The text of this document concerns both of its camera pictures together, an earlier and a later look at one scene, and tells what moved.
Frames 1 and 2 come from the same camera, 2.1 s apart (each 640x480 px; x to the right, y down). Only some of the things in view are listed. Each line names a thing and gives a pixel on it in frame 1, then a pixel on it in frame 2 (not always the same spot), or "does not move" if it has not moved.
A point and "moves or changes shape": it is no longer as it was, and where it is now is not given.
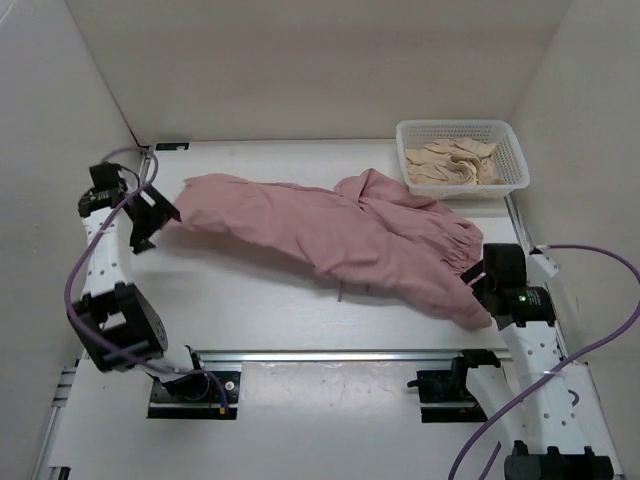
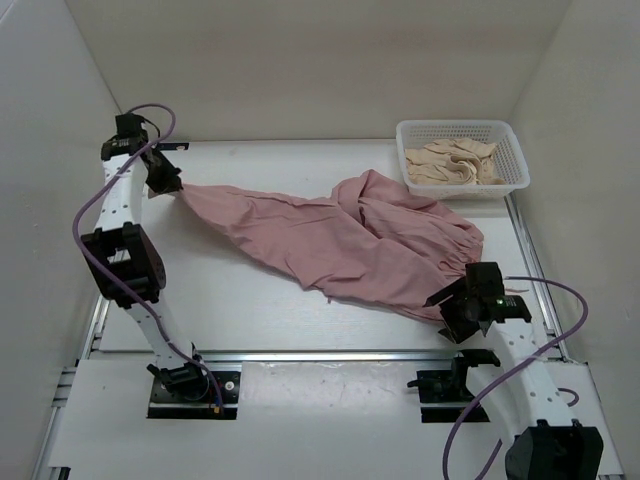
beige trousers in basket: x=462 y=161 does not move
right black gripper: x=472 y=272 to x=456 y=330
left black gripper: x=160 y=212 to x=170 y=182
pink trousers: x=358 y=234 moves or changes shape
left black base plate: x=163 y=405 does not move
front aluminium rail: x=336 y=357 does not move
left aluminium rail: x=43 y=469 does not move
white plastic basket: x=461 y=159 does not move
